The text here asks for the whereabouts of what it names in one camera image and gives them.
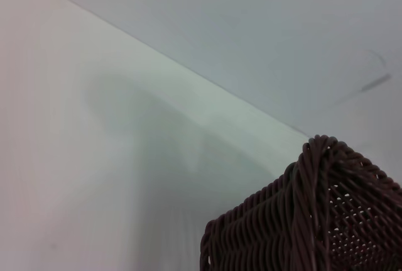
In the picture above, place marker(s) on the dark woven rectangular basket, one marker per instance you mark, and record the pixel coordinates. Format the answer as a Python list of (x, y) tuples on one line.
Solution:
[(301, 217)]

